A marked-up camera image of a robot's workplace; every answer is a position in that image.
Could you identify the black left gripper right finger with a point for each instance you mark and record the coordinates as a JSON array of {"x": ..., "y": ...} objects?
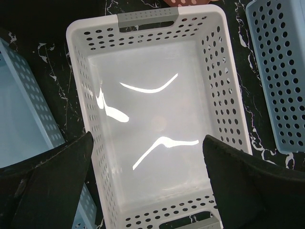
[{"x": 251, "y": 193}]

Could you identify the pink perforated plastic basket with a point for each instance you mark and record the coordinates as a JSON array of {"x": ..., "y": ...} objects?
[{"x": 180, "y": 3}]

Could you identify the small blue perforated basket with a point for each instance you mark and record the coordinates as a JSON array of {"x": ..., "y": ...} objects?
[{"x": 27, "y": 127}]

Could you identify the large blue perforated basket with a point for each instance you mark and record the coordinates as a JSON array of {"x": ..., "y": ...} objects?
[{"x": 277, "y": 29}]

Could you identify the white perforated plastic basket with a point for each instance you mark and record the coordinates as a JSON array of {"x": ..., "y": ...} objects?
[{"x": 152, "y": 84}]

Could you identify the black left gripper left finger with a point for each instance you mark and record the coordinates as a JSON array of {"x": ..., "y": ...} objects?
[{"x": 43, "y": 192}]

